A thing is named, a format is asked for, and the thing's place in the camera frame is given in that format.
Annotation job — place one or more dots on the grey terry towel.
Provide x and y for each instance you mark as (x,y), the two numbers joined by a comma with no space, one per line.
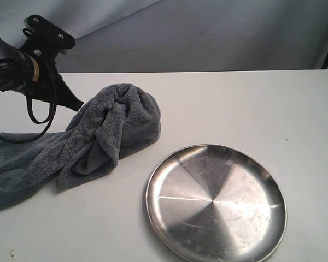
(120,120)

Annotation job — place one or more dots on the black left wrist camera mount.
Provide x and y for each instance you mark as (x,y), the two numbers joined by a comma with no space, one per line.
(47,32)

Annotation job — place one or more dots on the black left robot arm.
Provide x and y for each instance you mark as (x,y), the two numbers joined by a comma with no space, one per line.
(10,76)

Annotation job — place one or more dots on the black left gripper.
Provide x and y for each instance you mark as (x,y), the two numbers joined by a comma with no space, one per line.
(37,66)

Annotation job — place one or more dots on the round stainless steel plate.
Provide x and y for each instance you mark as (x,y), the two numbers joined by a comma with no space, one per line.
(214,203)

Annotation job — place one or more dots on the grey backdrop cloth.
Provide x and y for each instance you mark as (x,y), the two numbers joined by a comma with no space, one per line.
(179,36)

